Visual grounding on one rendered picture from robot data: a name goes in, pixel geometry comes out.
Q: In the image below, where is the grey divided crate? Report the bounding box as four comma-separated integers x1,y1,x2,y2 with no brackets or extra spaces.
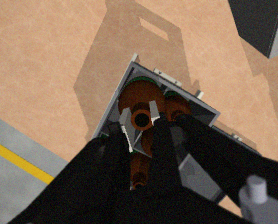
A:
91,62,211,171

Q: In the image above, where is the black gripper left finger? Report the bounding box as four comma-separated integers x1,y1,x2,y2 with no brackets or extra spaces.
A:
7,108,135,224

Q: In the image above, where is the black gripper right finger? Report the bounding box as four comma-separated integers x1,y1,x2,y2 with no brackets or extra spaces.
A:
142,100,278,224

